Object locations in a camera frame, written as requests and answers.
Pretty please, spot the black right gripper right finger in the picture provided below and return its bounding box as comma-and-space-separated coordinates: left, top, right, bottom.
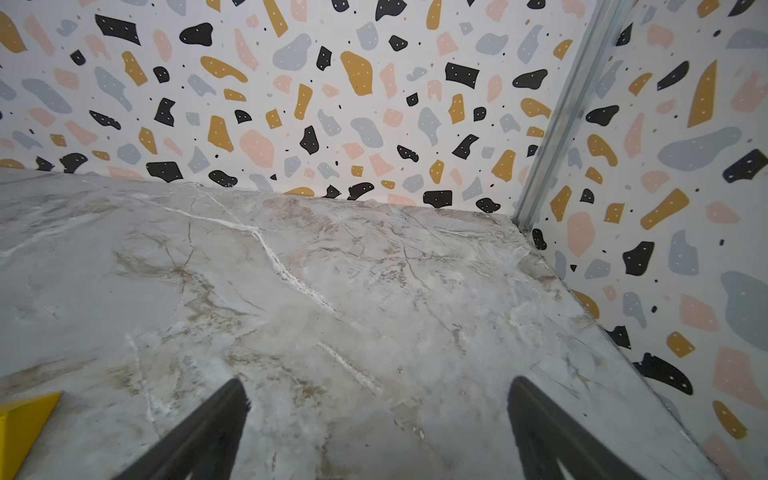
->
507, 376, 641, 479

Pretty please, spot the yellow triangular wood block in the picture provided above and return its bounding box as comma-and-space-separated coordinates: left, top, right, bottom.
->
1, 392, 62, 480

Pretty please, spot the aluminium right corner post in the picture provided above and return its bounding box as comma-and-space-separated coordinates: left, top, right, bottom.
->
512, 0, 633, 233

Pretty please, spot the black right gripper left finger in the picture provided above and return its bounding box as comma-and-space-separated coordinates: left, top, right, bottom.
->
117, 378, 250, 479

